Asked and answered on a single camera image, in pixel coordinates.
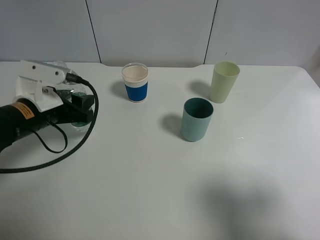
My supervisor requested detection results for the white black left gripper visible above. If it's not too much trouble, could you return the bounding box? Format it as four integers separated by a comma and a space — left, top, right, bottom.
12, 74, 95, 124

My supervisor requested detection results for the clear bottle green label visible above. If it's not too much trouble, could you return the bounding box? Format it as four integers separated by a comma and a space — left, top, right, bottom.
51, 60, 97, 134

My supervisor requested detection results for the teal plastic cup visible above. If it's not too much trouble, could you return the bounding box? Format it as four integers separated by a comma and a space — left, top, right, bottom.
181, 97, 214, 142

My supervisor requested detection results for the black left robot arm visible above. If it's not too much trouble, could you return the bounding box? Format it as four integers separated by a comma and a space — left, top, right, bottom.
0, 73, 99, 154

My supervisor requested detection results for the blue sleeved paper cup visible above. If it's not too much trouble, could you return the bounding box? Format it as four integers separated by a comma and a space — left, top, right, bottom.
121, 62, 149, 103

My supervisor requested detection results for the pale green plastic cup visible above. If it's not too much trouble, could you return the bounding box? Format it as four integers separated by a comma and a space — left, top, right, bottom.
209, 61, 240, 104

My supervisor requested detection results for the thick black braided cable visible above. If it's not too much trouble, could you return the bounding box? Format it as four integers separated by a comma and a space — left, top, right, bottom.
0, 72, 100, 174

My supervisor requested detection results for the thin black cable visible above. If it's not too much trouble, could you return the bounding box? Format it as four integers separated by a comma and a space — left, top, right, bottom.
33, 121, 68, 154

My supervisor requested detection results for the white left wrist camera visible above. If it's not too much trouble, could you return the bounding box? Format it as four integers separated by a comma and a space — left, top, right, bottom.
18, 60, 71, 84

